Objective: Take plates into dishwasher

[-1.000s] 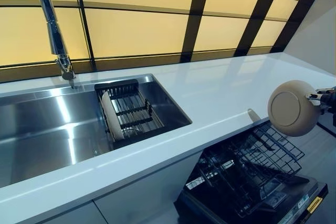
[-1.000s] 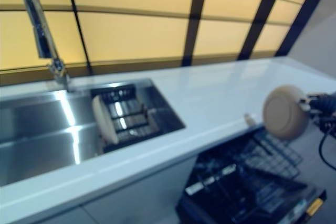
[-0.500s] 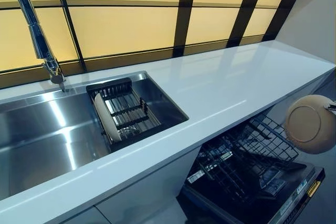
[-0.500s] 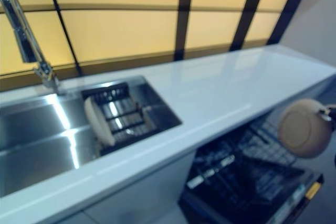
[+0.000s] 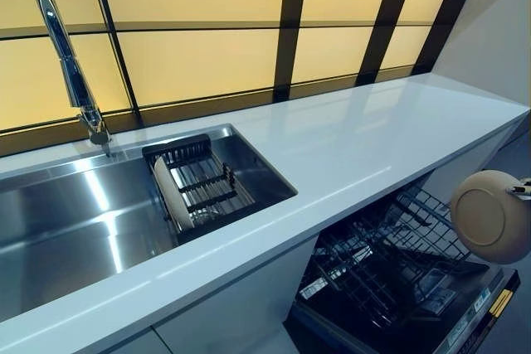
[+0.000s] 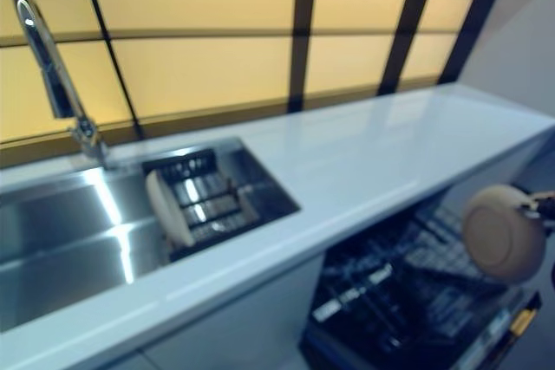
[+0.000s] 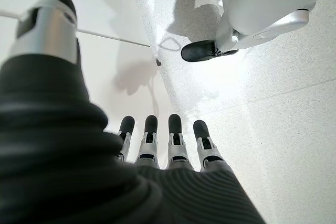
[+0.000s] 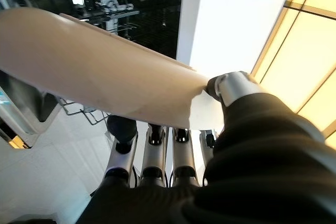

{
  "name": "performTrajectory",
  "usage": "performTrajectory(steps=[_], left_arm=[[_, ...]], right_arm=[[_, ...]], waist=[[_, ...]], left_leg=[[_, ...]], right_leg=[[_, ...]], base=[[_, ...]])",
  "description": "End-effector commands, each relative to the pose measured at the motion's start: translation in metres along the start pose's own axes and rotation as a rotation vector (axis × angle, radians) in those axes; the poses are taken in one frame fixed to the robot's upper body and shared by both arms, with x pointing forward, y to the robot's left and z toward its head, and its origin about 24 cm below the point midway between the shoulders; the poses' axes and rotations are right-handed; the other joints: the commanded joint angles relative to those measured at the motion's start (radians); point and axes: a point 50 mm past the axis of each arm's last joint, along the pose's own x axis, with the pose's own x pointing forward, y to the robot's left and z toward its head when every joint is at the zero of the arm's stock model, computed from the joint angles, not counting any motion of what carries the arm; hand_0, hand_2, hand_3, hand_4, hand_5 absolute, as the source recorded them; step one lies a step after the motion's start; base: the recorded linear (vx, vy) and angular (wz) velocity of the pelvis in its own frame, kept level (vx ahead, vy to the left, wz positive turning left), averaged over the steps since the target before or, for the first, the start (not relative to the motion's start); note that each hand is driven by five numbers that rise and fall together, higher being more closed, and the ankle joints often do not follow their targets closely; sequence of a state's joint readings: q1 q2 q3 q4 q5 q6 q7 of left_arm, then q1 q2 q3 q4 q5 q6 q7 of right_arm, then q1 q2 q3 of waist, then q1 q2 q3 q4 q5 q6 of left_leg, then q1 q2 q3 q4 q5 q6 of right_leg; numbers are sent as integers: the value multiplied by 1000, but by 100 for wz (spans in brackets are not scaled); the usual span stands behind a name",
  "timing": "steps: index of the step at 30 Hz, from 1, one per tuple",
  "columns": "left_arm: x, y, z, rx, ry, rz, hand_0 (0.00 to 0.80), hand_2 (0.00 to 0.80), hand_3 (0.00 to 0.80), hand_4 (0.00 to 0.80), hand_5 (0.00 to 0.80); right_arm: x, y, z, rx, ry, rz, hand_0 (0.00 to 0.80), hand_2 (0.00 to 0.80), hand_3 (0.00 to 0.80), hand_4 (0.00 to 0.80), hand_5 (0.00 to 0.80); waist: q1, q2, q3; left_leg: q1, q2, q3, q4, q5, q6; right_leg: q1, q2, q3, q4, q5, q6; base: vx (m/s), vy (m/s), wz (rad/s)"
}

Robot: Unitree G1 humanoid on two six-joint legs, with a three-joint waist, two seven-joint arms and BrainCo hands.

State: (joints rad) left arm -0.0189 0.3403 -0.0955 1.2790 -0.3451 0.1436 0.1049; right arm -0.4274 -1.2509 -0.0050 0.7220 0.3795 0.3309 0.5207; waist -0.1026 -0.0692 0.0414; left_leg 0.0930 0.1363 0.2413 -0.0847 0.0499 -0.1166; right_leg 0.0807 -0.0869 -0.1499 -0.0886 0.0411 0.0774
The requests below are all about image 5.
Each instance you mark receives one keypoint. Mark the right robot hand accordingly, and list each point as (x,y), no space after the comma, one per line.
(523,188)

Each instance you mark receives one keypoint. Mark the beige ceramic plate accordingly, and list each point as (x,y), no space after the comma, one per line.
(485,221)
(172,192)

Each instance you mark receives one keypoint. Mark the open dishwasher lower rack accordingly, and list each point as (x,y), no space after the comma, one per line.
(456,316)

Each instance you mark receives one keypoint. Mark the grey end cabinet panel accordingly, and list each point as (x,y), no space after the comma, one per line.
(469,163)

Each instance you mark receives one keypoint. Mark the narrow grey cabinet door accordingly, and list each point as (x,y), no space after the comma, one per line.
(232,308)

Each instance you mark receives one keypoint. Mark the black dish drying rack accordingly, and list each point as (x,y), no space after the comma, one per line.
(207,180)

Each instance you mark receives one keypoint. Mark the stainless steel sink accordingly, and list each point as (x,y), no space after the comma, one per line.
(83,221)

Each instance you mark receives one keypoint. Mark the chrome kitchen faucet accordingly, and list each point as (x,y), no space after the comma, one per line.
(66,59)

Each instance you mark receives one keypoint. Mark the wide grey cabinet door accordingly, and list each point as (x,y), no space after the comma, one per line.
(74,345)

